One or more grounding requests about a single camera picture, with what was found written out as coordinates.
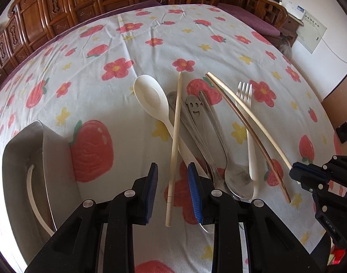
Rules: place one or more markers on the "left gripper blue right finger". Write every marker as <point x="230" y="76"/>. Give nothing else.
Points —
<point x="200" y="191"/>

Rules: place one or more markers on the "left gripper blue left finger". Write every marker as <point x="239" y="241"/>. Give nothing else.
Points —
<point x="147" y="194"/>

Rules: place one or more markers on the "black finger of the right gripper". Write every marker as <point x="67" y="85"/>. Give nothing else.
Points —
<point x="311" y="177"/>

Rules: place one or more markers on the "light wooden chopstick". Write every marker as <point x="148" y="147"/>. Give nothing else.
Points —
<point x="174" y="153"/>

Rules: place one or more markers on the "plain stainless steel spoon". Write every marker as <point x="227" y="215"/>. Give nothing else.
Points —
<point x="237" y="179"/>

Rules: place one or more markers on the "smiley handle metal spoon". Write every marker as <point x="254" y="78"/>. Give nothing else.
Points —
<point x="199" y="125"/>

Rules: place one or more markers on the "grey metal tray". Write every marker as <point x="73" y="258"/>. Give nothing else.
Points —
<point x="39" y="186"/>

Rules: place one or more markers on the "cream plastic spoon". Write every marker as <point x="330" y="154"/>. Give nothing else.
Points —
<point x="152" y="98"/>

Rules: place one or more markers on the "grey plastic bag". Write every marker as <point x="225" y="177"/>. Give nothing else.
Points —
<point x="285" y="48"/>

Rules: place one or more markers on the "floral strawberry tablecloth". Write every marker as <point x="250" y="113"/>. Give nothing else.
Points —
<point x="81" y="86"/>

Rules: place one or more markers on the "white electrical panel box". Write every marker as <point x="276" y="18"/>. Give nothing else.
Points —
<point x="311" y="33"/>

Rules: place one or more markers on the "purple sofa cushion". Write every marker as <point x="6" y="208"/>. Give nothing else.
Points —
<point x="257" y="24"/>

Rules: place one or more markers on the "carved wooden side sofa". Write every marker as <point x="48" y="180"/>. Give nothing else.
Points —
<point x="272" y="13"/>

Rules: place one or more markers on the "carved wooden sofa bench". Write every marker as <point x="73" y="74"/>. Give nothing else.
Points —
<point x="32" y="23"/>

